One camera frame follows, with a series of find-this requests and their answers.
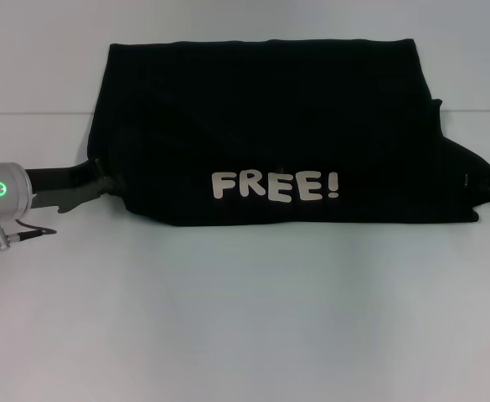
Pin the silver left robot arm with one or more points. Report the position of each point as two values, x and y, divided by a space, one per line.
1 192

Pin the black shirt with FREE print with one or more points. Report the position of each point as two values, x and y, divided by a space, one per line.
269 104

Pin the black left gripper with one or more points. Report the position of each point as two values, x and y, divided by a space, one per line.
64 186

